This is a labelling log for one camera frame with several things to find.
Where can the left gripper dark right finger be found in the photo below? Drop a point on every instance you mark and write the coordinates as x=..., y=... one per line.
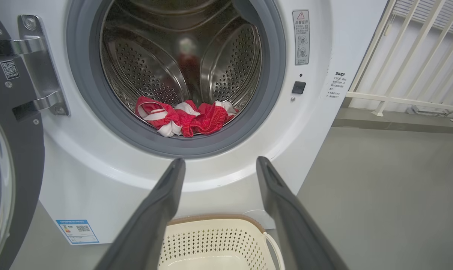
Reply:
x=294, y=228

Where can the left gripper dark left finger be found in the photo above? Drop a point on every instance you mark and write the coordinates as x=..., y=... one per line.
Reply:
x=147, y=228

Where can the red and white garment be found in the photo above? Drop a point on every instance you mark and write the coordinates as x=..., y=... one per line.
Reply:
x=196, y=118

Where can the washing machine door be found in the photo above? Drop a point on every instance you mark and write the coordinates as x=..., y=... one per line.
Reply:
x=20, y=168

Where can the cream perforated basket brown rim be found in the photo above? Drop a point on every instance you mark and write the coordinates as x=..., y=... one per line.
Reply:
x=215, y=243

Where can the white front-load washing machine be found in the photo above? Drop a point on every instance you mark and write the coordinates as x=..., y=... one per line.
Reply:
x=324, y=142

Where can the grey rubber door gasket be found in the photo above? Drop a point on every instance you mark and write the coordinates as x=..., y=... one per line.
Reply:
x=80, y=75

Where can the metal door hinge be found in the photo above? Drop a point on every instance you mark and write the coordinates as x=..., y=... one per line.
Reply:
x=42, y=67

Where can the QR code label sticker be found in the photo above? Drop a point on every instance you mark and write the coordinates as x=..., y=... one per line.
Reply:
x=10, y=69

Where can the blue energy label sticker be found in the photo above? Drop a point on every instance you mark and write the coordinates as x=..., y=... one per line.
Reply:
x=77, y=231

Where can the stainless steel perforated drum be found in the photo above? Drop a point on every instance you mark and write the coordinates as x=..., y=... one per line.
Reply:
x=143, y=63

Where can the white metal railing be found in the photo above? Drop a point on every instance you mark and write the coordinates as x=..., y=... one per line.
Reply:
x=399, y=100

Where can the grey warning sticker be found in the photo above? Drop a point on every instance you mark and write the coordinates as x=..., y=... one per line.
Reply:
x=301, y=37

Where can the grey ribbed window blind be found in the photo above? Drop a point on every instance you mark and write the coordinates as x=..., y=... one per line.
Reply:
x=432, y=15

